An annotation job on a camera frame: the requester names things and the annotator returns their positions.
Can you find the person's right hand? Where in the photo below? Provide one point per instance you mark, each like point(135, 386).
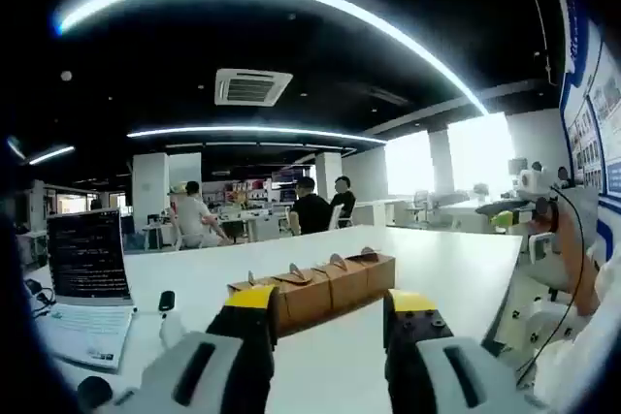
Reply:
point(563, 232)

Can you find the person's white garment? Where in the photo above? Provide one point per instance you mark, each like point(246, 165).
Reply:
point(582, 365)

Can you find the white device with black top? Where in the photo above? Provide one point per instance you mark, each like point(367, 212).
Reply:
point(169, 322)

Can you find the straight ceiling light strip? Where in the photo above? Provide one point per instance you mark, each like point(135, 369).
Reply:
point(252, 131)

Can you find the brown paper box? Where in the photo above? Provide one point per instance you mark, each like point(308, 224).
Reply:
point(293, 309)
point(382, 276)
point(321, 300)
point(350, 288)

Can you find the background display shelves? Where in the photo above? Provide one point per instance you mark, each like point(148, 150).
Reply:
point(252, 191)

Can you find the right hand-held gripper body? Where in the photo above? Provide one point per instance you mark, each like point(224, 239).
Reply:
point(531, 180)

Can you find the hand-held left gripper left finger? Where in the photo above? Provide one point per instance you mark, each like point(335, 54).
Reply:
point(228, 360)

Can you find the short ceiling light strip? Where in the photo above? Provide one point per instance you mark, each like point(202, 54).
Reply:
point(51, 154)

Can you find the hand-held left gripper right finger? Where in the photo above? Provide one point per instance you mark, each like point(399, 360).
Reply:
point(427, 365)

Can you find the blue white wall poster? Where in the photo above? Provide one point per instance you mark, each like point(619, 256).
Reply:
point(582, 108)

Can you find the open silver laptop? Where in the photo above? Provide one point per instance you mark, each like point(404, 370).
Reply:
point(87, 259)

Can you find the ceiling air conditioner unit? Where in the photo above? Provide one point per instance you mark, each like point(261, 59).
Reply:
point(253, 87)

